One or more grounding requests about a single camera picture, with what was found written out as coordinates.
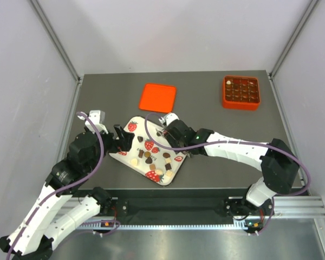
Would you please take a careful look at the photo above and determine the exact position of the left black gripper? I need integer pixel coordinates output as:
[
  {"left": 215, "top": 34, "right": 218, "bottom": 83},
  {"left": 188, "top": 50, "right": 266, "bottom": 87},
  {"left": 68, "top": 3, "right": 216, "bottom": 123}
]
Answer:
[{"left": 86, "top": 123, "right": 134, "bottom": 172}]

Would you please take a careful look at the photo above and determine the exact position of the white strawberry tray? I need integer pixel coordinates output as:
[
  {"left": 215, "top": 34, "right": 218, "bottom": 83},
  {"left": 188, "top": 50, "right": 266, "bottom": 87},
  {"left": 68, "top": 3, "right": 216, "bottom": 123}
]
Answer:
[{"left": 110, "top": 116, "right": 186, "bottom": 186}]

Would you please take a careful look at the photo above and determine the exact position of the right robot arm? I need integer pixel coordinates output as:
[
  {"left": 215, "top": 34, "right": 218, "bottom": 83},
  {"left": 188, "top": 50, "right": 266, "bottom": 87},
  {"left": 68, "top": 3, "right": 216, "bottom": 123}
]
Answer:
[{"left": 159, "top": 114, "right": 300, "bottom": 215}]

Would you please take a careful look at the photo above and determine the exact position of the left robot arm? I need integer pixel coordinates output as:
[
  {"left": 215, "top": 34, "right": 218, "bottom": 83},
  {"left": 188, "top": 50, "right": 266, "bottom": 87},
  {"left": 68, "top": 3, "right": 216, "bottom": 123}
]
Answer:
[{"left": 0, "top": 125, "right": 135, "bottom": 259}]

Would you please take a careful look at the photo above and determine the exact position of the brown rectangular chocolate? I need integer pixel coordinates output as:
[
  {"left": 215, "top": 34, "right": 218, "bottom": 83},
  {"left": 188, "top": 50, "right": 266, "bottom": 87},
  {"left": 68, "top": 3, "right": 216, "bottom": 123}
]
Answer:
[{"left": 138, "top": 150, "right": 144, "bottom": 158}]

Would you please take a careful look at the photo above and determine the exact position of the white heart chocolate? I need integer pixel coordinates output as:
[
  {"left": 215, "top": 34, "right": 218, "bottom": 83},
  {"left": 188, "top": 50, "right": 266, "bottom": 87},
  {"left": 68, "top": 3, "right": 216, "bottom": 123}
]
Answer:
[{"left": 131, "top": 158, "right": 139, "bottom": 166}]

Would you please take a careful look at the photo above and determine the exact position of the dark heart chocolate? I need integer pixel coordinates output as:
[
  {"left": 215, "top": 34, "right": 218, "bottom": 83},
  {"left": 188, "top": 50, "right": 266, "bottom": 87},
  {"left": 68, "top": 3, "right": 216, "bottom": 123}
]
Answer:
[{"left": 145, "top": 157, "right": 153, "bottom": 164}]

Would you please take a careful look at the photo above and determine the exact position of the orange box lid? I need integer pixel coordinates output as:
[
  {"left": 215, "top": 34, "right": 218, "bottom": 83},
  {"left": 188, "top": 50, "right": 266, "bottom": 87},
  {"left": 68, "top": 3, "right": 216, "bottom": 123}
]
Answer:
[{"left": 139, "top": 83, "right": 177, "bottom": 113}]

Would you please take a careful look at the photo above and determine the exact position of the orange compartment box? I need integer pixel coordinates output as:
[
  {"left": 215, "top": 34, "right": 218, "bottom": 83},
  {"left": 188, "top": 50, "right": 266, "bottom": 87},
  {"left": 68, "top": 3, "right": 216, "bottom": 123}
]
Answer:
[{"left": 222, "top": 75, "right": 261, "bottom": 111}]

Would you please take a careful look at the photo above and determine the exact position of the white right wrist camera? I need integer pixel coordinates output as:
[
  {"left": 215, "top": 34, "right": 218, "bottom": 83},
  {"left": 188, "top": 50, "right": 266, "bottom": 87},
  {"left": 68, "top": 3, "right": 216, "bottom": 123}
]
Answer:
[{"left": 158, "top": 113, "right": 179, "bottom": 126}]

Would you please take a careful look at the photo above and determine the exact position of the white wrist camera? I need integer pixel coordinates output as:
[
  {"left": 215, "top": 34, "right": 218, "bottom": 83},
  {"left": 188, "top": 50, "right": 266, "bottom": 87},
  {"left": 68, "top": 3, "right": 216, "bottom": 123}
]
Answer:
[
  {"left": 158, "top": 113, "right": 179, "bottom": 126},
  {"left": 76, "top": 110, "right": 108, "bottom": 133}
]

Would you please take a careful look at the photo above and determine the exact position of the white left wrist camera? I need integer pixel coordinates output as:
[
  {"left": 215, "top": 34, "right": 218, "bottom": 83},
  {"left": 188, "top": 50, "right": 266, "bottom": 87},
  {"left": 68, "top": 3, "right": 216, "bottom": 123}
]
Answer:
[{"left": 76, "top": 110, "right": 108, "bottom": 133}]

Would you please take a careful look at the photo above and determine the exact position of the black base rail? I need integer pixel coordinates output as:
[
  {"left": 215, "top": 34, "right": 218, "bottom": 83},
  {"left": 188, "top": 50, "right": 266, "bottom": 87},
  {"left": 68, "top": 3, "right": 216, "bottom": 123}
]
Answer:
[{"left": 110, "top": 190, "right": 274, "bottom": 230}]

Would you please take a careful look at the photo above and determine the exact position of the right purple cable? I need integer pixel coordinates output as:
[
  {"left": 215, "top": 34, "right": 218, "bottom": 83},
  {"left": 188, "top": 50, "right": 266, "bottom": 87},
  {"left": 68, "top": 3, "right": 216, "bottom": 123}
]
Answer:
[{"left": 145, "top": 113, "right": 312, "bottom": 236}]

